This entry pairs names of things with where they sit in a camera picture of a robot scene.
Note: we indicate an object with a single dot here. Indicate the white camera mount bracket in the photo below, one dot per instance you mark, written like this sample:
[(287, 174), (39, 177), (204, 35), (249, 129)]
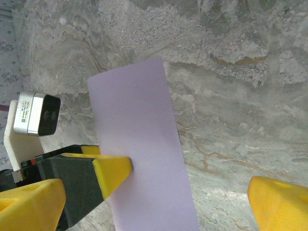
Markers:
[(21, 149)]

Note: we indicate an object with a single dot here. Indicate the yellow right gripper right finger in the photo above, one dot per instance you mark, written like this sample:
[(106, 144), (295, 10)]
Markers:
[(281, 207)]

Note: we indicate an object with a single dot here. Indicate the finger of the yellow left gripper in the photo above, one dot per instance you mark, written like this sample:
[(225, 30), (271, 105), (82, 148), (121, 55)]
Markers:
[(90, 149), (108, 173)]

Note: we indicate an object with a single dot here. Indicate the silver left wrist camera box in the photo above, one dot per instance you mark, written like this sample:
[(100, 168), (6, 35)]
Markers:
[(36, 113)]

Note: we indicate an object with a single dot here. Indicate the lavender paper sheet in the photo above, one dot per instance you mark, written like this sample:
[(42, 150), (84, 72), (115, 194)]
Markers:
[(139, 120)]

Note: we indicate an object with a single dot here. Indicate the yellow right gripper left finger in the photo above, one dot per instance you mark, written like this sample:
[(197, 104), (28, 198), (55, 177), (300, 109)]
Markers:
[(29, 207)]

